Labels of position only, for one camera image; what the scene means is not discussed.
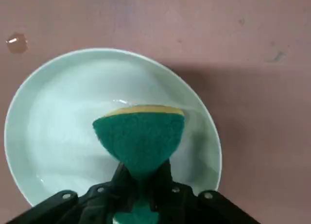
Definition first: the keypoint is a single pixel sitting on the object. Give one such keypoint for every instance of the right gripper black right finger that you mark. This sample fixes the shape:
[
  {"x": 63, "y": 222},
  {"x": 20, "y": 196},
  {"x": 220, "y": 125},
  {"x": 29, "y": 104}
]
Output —
[{"x": 189, "y": 204}]

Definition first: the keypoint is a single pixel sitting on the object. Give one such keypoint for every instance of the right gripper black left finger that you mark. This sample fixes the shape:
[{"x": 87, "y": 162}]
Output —
[{"x": 97, "y": 202}]

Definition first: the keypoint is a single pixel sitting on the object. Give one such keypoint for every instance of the pale green round plate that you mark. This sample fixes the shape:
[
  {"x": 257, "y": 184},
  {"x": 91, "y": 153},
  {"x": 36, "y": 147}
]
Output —
[{"x": 60, "y": 112}]

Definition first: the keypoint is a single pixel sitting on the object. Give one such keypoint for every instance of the small clear liquid drop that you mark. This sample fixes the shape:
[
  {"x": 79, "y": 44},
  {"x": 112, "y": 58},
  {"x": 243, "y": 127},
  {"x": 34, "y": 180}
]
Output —
[{"x": 17, "y": 43}]

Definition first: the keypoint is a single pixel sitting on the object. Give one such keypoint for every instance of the green and yellow sponge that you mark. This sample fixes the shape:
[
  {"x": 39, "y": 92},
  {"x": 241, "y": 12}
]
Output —
[{"x": 138, "y": 141}]

